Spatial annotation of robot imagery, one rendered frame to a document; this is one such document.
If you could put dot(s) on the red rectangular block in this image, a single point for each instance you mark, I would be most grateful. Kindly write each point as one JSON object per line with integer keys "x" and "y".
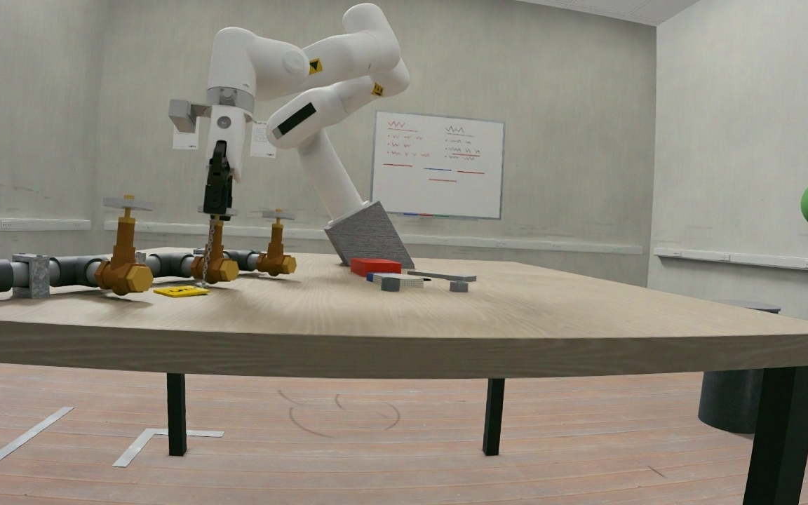
{"x": 364, "y": 266}

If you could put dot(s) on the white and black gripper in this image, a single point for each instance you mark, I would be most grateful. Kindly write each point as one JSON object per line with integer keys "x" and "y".
{"x": 225, "y": 144}

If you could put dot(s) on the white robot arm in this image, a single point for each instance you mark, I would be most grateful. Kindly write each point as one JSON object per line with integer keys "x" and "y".
{"x": 367, "y": 64}

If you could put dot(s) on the yellow square tag with silver chain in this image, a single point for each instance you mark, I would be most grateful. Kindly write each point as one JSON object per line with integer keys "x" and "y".
{"x": 189, "y": 290}

